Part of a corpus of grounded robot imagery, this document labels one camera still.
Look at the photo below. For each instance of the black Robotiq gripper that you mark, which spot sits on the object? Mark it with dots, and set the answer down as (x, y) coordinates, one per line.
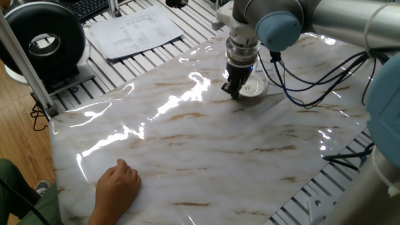
(239, 73)

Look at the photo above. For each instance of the small white bowl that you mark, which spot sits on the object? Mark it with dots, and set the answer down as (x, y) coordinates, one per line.
(254, 87)

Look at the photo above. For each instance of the bare person forearm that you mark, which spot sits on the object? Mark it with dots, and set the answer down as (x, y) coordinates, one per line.
(104, 218)

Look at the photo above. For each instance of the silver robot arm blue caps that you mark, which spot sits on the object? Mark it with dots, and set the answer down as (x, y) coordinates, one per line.
(343, 18)

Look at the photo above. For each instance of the metal mounting plate with holes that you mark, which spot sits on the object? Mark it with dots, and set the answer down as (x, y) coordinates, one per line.
(320, 209)

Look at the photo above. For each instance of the bare person hand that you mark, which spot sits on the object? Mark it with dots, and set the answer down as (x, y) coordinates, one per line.
(115, 187)

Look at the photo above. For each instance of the glossy marble pattern mat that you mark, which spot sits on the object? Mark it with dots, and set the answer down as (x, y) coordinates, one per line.
(218, 162)

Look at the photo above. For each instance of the black round knob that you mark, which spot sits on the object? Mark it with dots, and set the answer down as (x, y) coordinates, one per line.
(176, 3)

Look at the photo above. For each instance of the printed white paper sheets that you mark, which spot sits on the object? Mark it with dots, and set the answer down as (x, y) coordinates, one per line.
(134, 31)

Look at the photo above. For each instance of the black computer keyboard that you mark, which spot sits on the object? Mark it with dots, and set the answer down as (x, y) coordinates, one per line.
(87, 7)

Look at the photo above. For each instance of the slanted aluminium profile beam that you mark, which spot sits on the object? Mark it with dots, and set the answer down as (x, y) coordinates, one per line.
(25, 65)

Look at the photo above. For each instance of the grey sneaker shoe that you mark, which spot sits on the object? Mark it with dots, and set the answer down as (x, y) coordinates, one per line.
(42, 187)

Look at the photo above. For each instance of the green trouser leg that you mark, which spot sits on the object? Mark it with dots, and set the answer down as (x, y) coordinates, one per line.
(47, 206)

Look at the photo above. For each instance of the silver wrist flange white mount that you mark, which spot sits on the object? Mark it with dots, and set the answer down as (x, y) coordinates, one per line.
(242, 51)

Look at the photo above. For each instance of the upright metal post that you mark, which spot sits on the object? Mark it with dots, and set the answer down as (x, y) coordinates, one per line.
(114, 7)

